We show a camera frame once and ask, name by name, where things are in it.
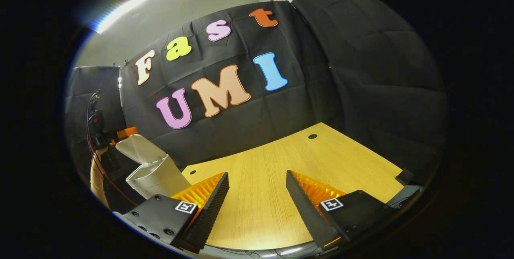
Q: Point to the small black object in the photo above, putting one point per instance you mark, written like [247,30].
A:
[404,177]

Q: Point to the black backdrop cloth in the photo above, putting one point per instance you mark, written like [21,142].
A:
[361,70]

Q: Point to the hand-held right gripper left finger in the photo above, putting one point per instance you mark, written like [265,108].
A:
[213,206]

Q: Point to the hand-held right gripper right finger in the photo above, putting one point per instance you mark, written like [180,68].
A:
[305,206]

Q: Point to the wooden desktop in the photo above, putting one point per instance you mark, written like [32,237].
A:
[261,194]

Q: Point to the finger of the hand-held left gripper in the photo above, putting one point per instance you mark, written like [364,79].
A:
[126,132]

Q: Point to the grey object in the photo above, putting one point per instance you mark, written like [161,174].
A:
[405,195]

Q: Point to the white desktop garbage bin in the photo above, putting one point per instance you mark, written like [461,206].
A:
[156,178]

